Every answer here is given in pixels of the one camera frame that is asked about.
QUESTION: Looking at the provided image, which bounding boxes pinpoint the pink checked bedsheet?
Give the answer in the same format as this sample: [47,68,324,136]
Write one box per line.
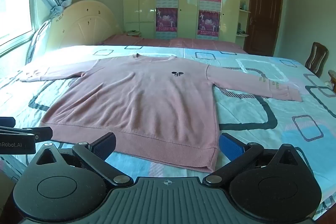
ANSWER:
[96,34,248,54]

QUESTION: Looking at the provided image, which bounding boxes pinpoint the window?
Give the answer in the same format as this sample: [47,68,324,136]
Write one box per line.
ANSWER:
[0,0,36,46]

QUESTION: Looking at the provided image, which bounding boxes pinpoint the cream wooden headboard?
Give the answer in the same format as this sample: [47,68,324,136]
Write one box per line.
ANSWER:
[49,0,124,50]

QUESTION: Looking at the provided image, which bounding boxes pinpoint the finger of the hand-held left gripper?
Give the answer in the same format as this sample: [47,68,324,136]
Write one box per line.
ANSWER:
[0,117,16,127]
[0,125,53,141]

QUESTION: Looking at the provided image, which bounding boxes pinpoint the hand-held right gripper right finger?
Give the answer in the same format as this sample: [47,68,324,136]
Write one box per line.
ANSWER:
[202,132,303,186]

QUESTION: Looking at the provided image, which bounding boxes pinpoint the wooden chair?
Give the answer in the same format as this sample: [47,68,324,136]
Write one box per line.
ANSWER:
[304,42,329,77]

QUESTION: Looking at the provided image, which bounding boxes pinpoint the wall poster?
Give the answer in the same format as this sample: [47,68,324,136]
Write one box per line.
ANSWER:
[197,10,220,38]
[156,7,178,39]

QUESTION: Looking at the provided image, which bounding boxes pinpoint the dark brown wooden door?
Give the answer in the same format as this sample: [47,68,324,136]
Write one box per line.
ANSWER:
[244,0,284,56]

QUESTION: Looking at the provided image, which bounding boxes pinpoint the bed with patterned sheet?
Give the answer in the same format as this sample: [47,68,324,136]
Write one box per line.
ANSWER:
[0,45,336,224]

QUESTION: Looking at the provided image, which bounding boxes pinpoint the cream corner shelf unit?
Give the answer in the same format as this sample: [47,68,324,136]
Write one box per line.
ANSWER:
[236,0,254,38]

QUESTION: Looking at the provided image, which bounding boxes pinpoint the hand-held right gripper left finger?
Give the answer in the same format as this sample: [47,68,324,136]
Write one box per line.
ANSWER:
[34,132,134,187]

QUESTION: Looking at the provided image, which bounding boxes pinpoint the pink sweater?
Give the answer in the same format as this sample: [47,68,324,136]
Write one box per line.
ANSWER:
[20,54,302,173]

